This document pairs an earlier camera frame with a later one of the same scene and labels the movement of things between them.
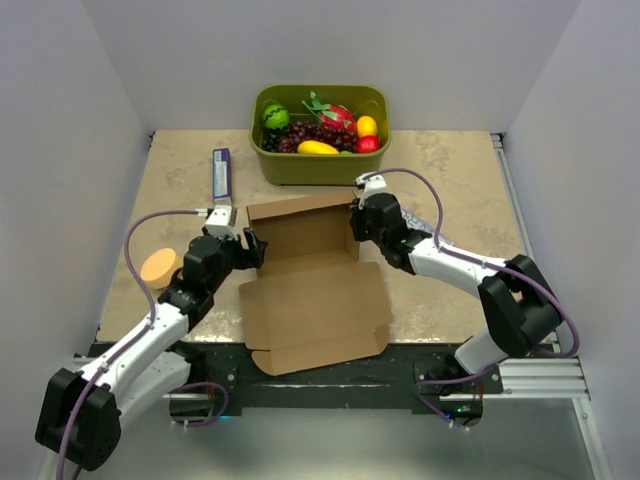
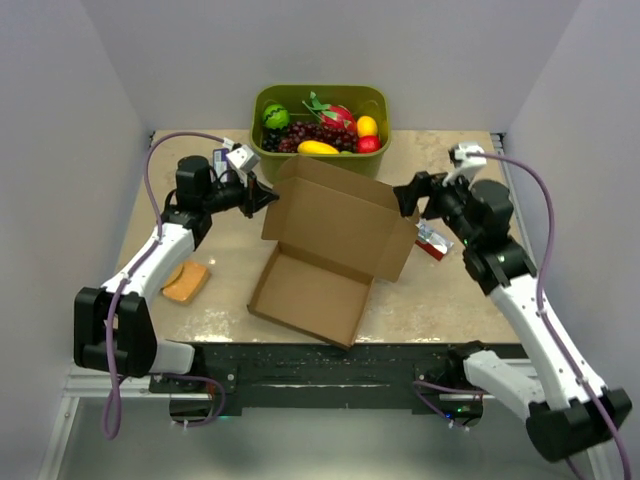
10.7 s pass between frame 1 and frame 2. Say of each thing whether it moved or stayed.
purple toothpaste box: stayed
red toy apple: stayed
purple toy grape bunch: stayed
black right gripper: moved
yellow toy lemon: stayed
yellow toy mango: stayed
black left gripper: moved
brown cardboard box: moved
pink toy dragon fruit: stayed
